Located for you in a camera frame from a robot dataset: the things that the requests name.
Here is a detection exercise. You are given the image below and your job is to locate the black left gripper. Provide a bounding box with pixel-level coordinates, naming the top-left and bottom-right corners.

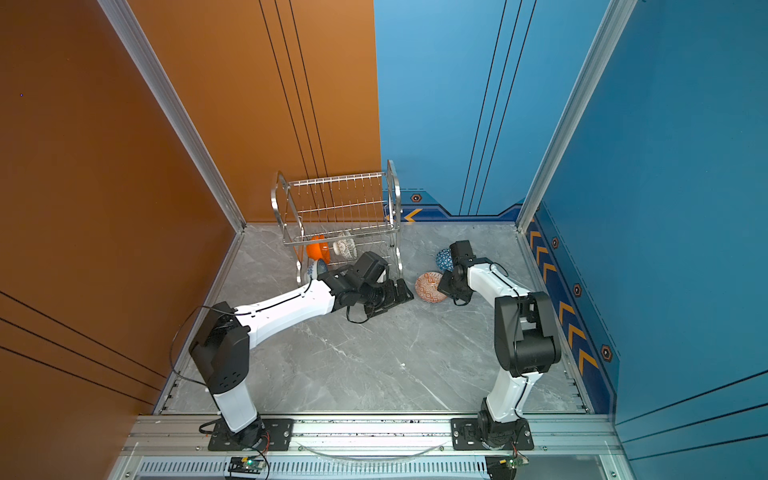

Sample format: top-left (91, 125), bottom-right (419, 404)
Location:
top-left (359, 276), bottom-right (417, 318)

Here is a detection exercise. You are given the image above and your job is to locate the red patterned ceramic bowl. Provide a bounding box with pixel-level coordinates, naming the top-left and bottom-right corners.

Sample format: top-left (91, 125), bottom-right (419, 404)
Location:
top-left (415, 272), bottom-right (447, 303)

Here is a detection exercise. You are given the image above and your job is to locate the white brown patterned bowl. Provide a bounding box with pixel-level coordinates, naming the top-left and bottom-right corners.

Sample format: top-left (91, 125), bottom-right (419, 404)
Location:
top-left (333, 237), bottom-right (358, 260)

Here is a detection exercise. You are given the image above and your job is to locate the orange plastic bowl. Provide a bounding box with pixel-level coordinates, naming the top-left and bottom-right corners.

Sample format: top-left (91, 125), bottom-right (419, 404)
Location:
top-left (306, 235), bottom-right (331, 265)

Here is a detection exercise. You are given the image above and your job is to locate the blue white floral bowl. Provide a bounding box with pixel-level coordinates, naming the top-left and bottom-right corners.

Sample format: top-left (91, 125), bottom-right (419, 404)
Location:
top-left (307, 259), bottom-right (329, 281)

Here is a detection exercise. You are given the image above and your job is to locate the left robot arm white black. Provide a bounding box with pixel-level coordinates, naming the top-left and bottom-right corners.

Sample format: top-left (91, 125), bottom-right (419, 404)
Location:
top-left (188, 268), bottom-right (414, 449)

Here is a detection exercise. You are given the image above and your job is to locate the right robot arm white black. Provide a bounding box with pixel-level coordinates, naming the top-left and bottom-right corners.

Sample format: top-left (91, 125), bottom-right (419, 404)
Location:
top-left (438, 263), bottom-right (562, 450)

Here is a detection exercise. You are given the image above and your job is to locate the steel two-tier dish rack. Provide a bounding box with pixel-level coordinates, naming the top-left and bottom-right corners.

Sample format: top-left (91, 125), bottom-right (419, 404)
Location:
top-left (271, 160), bottom-right (403, 284)

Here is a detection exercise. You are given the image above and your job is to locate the dark blue patterned bowl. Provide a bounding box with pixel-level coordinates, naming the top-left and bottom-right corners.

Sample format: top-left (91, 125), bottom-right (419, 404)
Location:
top-left (435, 248), bottom-right (454, 272)

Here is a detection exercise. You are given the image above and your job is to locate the small right circuit board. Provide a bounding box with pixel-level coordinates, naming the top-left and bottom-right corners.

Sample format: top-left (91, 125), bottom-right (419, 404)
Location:
top-left (499, 455), bottom-right (529, 470)

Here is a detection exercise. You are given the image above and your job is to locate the green circuit board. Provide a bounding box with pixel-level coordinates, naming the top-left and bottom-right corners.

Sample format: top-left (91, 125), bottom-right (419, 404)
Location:
top-left (227, 456), bottom-right (269, 479)

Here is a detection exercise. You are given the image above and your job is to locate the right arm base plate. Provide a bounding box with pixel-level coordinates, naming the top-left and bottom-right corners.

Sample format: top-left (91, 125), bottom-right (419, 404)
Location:
top-left (450, 418), bottom-right (535, 451)

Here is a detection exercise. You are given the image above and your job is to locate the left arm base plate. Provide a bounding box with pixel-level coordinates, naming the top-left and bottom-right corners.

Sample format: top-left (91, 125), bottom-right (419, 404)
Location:
top-left (199, 417), bottom-right (294, 453)

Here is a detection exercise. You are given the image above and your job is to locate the aluminium front rail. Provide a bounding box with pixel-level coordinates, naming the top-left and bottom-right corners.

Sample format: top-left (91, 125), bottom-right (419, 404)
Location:
top-left (109, 413), bottom-right (634, 479)

